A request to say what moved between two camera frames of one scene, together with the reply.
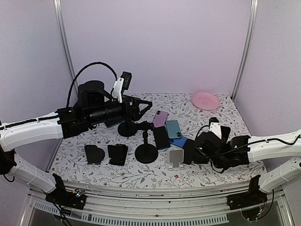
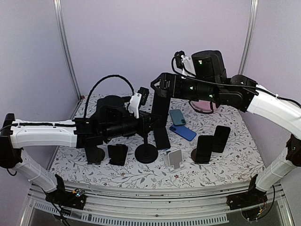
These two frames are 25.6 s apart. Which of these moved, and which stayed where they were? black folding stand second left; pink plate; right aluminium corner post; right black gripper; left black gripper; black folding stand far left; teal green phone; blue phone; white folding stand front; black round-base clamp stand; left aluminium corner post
Moved: teal green phone; left black gripper; right black gripper; blue phone
Stayed: left aluminium corner post; black round-base clamp stand; black folding stand far left; pink plate; right aluminium corner post; white folding stand front; black folding stand second left
